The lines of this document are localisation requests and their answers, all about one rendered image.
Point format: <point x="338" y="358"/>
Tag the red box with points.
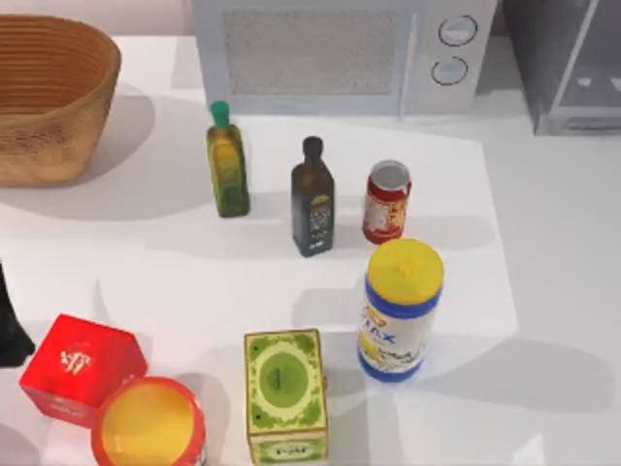
<point x="77" y="369"/>

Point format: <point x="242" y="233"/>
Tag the green bottle with green cap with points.
<point x="226" y="162"/>

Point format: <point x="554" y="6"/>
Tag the dark bottle with black cap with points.
<point x="313" y="204"/>

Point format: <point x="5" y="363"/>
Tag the grey cabinet with dark inside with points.
<point x="567" y="68"/>

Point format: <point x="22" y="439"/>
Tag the green and cream tin box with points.
<point x="285" y="393"/>

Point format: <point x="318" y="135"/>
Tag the red can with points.
<point x="386" y="204"/>

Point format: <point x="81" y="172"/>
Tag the woven brown basket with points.
<point x="43" y="107"/>

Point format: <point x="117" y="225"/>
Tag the yellow-lidded white and blue canister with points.
<point x="398" y="315"/>

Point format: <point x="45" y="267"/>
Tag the red tub with yellow lid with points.
<point x="148" y="427"/>

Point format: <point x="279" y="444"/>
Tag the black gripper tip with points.
<point x="9" y="335"/>

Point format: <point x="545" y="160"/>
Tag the microwave oven door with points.
<point x="305" y="53"/>

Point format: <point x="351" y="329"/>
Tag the round microwave knob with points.
<point x="449" y="71"/>
<point x="457" y="30"/>

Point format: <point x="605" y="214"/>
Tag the pale microwave oven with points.
<point x="339" y="53"/>

